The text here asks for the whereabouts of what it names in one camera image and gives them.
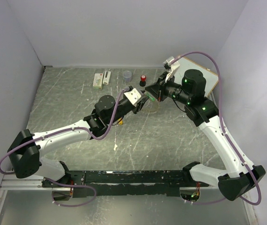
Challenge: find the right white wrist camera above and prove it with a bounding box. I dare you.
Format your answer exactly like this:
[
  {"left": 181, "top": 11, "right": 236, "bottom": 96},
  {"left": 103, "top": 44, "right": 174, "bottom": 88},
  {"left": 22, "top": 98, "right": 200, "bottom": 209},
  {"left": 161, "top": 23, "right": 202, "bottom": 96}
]
[{"left": 163, "top": 57, "right": 180, "bottom": 83}]

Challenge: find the green white staple box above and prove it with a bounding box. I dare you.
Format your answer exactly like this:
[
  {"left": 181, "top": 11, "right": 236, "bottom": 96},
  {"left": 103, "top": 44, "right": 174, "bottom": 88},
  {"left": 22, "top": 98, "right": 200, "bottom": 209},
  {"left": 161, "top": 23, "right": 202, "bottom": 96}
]
[{"left": 93, "top": 73, "right": 103, "bottom": 90}]

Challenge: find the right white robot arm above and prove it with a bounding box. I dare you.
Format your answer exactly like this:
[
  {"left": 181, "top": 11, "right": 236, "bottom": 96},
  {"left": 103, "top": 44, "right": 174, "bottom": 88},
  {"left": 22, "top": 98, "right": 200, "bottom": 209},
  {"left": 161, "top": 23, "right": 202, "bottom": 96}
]
[{"left": 145, "top": 69, "right": 266, "bottom": 201}]

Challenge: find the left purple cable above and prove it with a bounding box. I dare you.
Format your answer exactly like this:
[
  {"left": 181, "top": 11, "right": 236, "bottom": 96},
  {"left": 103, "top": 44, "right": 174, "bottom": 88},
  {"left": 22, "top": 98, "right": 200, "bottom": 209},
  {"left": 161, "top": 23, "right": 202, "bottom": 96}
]
[{"left": 0, "top": 85, "right": 131, "bottom": 174}]

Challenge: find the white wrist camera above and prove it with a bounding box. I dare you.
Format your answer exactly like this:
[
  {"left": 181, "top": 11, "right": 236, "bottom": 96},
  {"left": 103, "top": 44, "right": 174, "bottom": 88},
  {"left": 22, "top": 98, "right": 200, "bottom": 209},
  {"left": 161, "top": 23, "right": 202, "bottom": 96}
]
[
  {"left": 124, "top": 88, "right": 144, "bottom": 106},
  {"left": 163, "top": 57, "right": 180, "bottom": 83}
]

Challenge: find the clear plastic clip jar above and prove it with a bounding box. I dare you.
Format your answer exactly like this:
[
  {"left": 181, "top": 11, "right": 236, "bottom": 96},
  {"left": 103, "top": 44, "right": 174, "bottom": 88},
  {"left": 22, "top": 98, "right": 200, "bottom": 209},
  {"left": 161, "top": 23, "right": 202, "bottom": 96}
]
[{"left": 122, "top": 70, "right": 132, "bottom": 83}]

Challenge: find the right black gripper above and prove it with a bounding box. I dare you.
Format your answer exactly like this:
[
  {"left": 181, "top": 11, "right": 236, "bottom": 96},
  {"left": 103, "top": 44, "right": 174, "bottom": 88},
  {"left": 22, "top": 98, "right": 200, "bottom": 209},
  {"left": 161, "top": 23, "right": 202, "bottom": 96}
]
[{"left": 145, "top": 71, "right": 191, "bottom": 105}]

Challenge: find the white stapler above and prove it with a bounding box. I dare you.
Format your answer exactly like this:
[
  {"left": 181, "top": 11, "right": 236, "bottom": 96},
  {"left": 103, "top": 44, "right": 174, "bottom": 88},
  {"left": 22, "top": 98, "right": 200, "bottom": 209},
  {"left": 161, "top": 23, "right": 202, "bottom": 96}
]
[{"left": 103, "top": 70, "right": 111, "bottom": 85}]

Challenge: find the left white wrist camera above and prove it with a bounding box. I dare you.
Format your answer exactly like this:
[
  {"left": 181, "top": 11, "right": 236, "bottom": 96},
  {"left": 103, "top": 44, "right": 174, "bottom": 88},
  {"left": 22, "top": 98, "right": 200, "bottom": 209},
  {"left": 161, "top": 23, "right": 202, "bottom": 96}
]
[{"left": 124, "top": 88, "right": 144, "bottom": 106}]

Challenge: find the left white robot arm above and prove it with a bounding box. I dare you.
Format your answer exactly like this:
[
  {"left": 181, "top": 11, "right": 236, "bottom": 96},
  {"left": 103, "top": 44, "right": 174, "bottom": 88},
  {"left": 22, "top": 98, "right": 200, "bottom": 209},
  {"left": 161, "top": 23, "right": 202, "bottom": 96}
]
[{"left": 8, "top": 93, "right": 149, "bottom": 187}]

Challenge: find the white framed whiteboard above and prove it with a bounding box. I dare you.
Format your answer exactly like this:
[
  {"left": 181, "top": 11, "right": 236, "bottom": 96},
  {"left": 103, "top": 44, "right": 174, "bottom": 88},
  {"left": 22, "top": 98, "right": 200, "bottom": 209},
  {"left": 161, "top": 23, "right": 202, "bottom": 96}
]
[{"left": 174, "top": 58, "right": 218, "bottom": 97}]

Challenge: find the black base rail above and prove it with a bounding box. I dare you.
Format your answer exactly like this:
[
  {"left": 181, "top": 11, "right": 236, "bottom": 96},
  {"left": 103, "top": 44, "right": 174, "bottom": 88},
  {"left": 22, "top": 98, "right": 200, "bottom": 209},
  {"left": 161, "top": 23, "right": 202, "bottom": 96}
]
[{"left": 41, "top": 170, "right": 211, "bottom": 198}]

